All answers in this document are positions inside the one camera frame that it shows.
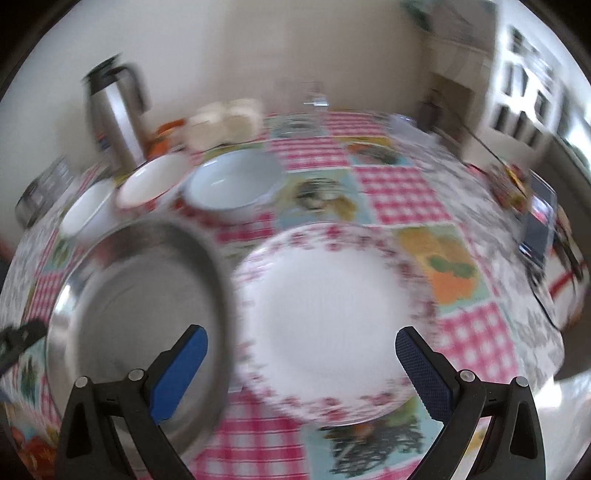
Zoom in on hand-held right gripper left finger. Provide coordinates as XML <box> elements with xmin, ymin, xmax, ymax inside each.
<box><xmin>55</xmin><ymin>324</ymin><xmax>209</xmax><ymax>480</ymax></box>

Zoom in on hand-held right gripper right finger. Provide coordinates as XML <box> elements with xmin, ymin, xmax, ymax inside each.
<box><xmin>395</xmin><ymin>326</ymin><xmax>546</xmax><ymax>480</ymax></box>

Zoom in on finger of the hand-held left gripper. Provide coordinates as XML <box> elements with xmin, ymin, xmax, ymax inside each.
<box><xmin>0</xmin><ymin>319</ymin><xmax>48</xmax><ymax>377</ymax></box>

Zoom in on white floral rim plate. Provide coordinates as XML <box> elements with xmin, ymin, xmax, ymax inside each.
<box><xmin>233</xmin><ymin>223</ymin><xmax>437</xmax><ymax>425</ymax></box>

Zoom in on white plastic cup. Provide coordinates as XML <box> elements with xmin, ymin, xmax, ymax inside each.
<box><xmin>59</xmin><ymin>178</ymin><xmax>118</xmax><ymax>238</ymax></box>

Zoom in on red rim white bowl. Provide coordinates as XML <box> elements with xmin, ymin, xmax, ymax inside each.
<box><xmin>115</xmin><ymin>154</ymin><xmax>190</xmax><ymax>210</ymax></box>

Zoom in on large white bowl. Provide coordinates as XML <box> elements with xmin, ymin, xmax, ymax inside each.
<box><xmin>185</xmin><ymin>148</ymin><xmax>283</xmax><ymax>223</ymax></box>

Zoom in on clear glass jug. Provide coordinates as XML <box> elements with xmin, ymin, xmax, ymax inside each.
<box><xmin>16</xmin><ymin>157</ymin><xmax>75</xmax><ymax>227</ymax></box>

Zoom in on patchwork checkered tablecloth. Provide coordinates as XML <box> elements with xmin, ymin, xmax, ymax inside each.
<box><xmin>0</xmin><ymin>111</ymin><xmax>566</xmax><ymax>480</ymax></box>

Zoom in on black smartphone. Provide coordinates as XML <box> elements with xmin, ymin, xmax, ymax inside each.
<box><xmin>519</xmin><ymin>175</ymin><xmax>557</xmax><ymax>259</ymax></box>

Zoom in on colourful snack packets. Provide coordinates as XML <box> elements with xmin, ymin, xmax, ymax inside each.
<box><xmin>492</xmin><ymin>164</ymin><xmax>529</xmax><ymax>210</ymax></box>

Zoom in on orange snack packet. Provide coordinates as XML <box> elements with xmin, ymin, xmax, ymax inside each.
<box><xmin>148</xmin><ymin>119</ymin><xmax>188</xmax><ymax>155</ymax></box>

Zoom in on stainless steel thermos jug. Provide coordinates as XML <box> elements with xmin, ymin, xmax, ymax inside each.
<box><xmin>82</xmin><ymin>54</ymin><xmax>151</xmax><ymax>171</ymax></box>

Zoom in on clear plastic container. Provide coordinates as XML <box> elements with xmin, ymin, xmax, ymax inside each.
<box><xmin>272</xmin><ymin>115</ymin><xmax>324</xmax><ymax>138</ymax></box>

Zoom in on clear drinking glass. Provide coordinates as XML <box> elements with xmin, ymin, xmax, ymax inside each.
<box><xmin>302</xmin><ymin>82</ymin><xmax>328</xmax><ymax>112</ymax></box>

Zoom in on white shelf cabinet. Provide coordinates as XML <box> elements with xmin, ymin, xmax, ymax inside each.
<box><xmin>480</xmin><ymin>0</ymin><xmax>591</xmax><ymax>158</ymax></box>

